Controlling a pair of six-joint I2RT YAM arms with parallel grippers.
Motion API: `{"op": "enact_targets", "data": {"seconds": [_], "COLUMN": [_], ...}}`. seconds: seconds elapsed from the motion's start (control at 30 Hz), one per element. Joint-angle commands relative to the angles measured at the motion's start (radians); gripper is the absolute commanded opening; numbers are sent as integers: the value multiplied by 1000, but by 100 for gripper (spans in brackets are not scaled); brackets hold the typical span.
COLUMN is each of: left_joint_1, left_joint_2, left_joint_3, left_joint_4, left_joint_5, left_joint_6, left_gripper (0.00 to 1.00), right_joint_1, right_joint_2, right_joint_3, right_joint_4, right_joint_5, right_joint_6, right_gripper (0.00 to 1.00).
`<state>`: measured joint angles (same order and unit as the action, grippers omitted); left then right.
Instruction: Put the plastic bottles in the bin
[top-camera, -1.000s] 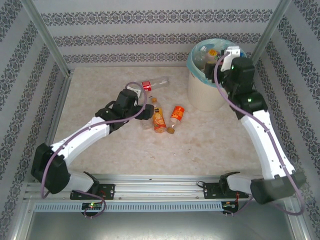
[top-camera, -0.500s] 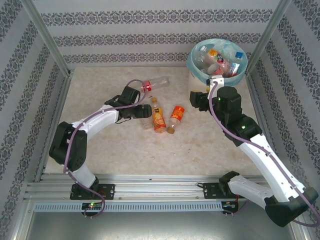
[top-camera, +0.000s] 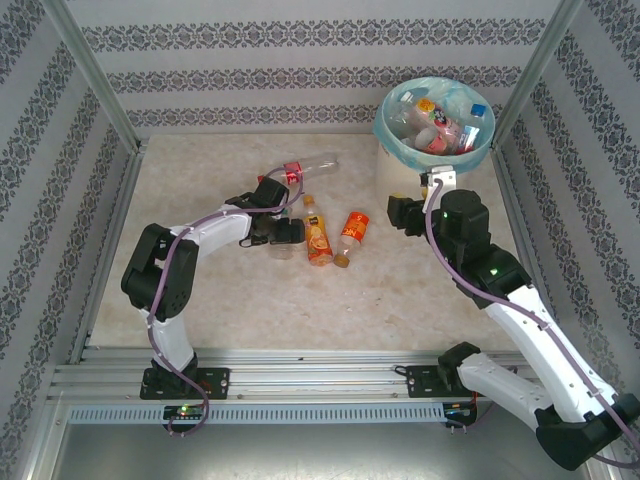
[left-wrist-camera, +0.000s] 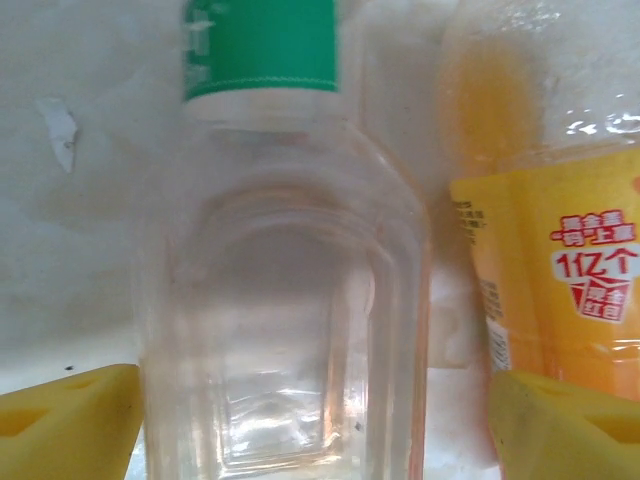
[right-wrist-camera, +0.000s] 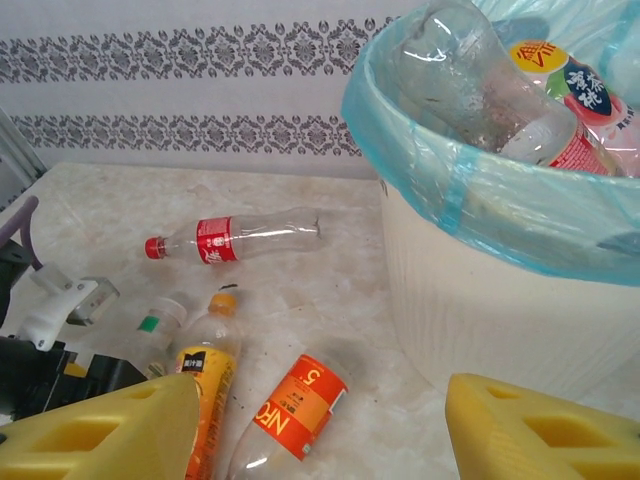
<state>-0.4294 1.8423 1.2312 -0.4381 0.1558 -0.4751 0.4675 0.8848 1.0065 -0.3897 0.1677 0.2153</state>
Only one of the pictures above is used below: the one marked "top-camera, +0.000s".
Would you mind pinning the orange juice bottle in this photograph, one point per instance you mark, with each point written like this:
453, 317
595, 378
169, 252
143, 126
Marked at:
319, 240

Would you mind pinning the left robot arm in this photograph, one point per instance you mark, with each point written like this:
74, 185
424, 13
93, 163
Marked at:
215, 232

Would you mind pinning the clear plastic bottle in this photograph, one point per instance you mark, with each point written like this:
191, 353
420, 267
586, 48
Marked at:
281, 253
405, 112

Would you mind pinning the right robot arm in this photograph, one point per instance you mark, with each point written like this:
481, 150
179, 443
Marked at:
540, 340

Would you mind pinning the aluminium side rail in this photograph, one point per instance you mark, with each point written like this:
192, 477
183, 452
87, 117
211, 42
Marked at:
117, 210
505, 190

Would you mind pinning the small controller board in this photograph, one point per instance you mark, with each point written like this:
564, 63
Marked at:
185, 412
457, 409

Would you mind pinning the aluminium frame post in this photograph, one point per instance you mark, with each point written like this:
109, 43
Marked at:
90, 75
540, 70

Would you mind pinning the white ribbed waste bin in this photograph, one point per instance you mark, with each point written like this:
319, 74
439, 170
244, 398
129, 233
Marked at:
395, 170

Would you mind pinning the orange NFC label bottle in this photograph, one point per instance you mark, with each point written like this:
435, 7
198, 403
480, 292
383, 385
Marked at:
356, 227

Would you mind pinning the pink drink bottle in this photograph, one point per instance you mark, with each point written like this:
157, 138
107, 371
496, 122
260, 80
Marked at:
440, 125

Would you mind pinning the grey metal base panel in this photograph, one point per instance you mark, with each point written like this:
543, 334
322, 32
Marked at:
320, 455

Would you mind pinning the Wahaha water bottle white cap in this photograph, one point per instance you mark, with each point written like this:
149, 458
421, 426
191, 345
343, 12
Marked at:
469, 139

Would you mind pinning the clear cola bottle red label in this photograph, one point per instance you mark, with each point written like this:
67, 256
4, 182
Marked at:
320, 165

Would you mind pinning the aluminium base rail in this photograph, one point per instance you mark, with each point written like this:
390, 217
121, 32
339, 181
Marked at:
310, 375

